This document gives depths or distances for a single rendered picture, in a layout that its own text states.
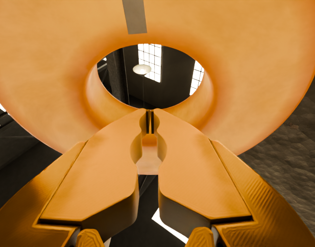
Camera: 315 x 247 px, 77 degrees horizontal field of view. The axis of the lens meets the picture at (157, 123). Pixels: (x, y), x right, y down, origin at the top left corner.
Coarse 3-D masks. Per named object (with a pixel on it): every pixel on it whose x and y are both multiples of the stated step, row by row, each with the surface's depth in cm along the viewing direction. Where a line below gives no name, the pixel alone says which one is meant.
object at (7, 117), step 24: (0, 120) 930; (0, 144) 835; (24, 144) 837; (0, 168) 748; (24, 168) 759; (0, 192) 693; (144, 192) 702; (144, 216) 646; (120, 240) 598; (144, 240) 599; (168, 240) 600
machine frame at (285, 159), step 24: (312, 96) 33; (288, 120) 38; (312, 120) 35; (264, 144) 44; (288, 144) 41; (312, 144) 38; (264, 168) 49; (288, 168) 45; (312, 168) 41; (288, 192) 49; (312, 192) 45; (312, 216) 49
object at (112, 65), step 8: (120, 48) 437; (112, 56) 422; (120, 56) 453; (112, 64) 438; (120, 64) 467; (112, 72) 455; (120, 72) 479; (112, 80) 475; (120, 80) 493; (112, 88) 495; (120, 88) 506; (120, 96) 500; (128, 96) 531; (128, 104) 553
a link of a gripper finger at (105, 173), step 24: (120, 120) 11; (144, 120) 12; (96, 144) 9; (120, 144) 9; (72, 168) 8; (96, 168) 8; (120, 168) 8; (72, 192) 7; (96, 192) 7; (120, 192) 7; (48, 216) 6; (72, 216) 6; (96, 216) 6; (120, 216) 7
